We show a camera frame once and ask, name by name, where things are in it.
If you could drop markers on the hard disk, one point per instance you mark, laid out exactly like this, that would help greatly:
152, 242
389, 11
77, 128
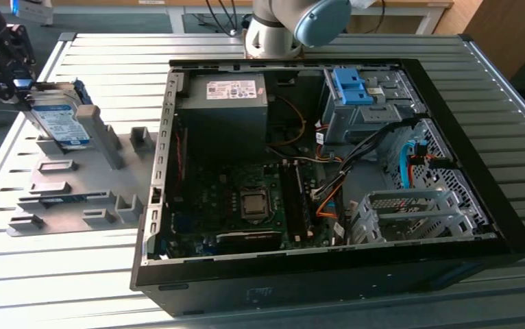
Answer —
56, 120

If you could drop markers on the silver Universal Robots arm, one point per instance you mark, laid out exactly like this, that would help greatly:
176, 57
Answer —
271, 37

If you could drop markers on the silver disk bay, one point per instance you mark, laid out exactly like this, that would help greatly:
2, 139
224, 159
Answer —
413, 215

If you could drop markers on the blue labelled RAM stick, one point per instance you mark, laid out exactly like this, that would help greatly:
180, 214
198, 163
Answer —
56, 200

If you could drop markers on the grey parts rack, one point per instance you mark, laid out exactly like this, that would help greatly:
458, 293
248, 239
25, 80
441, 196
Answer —
84, 192

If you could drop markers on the grey power supply unit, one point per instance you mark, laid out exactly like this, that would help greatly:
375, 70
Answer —
226, 113

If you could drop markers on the green motherboard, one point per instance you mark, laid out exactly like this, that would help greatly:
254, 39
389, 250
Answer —
207, 205

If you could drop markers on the CPU socket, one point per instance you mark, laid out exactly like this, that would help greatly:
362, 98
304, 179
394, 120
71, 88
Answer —
252, 202

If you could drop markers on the black graphics card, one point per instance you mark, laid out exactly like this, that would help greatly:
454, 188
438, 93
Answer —
248, 241

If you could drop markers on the black RAM stick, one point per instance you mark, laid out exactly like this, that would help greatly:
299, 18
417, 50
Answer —
303, 209
290, 202

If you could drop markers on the blue plastic drive latch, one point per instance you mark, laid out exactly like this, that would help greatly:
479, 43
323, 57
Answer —
351, 90

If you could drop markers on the silver optical drive cage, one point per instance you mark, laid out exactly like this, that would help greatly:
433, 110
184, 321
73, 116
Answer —
367, 116

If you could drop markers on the black PC case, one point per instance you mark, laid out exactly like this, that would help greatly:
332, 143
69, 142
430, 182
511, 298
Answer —
290, 284

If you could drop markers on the brown wooden cabinet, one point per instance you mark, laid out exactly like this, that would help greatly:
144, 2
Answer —
509, 34

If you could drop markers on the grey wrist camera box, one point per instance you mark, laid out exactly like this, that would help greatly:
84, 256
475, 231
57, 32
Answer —
33, 15

